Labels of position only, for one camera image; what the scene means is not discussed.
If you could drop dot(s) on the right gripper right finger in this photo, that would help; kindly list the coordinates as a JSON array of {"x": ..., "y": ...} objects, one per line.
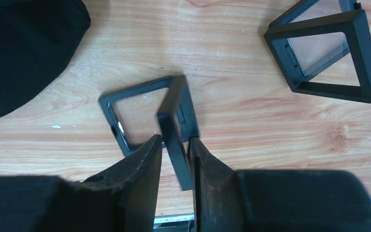
[{"x": 260, "y": 200}]

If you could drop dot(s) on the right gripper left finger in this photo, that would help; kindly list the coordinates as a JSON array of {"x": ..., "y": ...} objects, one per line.
[{"x": 121, "y": 198}]

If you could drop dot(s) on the black printed t-shirt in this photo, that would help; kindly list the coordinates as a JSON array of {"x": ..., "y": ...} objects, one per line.
[{"x": 38, "y": 38}]

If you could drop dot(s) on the black square frame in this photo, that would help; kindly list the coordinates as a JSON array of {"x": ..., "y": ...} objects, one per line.
[
  {"x": 176, "y": 117},
  {"x": 323, "y": 48}
]

